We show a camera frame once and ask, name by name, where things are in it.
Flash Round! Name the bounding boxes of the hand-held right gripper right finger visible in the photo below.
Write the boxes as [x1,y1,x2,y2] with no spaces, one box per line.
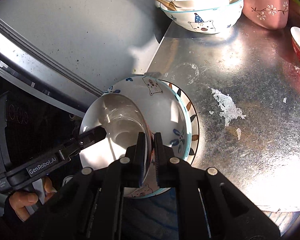
[154,132,282,240]

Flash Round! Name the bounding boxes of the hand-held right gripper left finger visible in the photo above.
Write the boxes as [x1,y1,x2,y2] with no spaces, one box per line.
[37,131,153,240]

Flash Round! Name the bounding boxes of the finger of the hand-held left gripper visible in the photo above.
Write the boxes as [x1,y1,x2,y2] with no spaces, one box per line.
[59,126,107,161]

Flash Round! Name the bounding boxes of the bear print white plate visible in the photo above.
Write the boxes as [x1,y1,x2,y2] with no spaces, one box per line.
[101,75,192,199]

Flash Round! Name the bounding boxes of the person's left hand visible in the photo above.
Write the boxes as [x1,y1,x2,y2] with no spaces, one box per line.
[4,176,58,222]

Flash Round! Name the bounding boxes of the leaf patterned plate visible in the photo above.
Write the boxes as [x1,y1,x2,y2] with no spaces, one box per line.
[169,81,200,166]

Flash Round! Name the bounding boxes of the blue textured mat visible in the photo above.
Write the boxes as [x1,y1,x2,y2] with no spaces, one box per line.
[122,187,181,240]

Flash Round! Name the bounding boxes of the aluminium door track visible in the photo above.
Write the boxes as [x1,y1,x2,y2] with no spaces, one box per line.
[0,12,104,118]

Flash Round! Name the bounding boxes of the bear print white bowl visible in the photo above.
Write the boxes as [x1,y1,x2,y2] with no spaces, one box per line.
[159,0,244,34]

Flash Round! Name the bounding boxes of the pink floral bowl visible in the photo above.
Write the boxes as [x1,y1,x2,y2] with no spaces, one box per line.
[232,0,289,29]

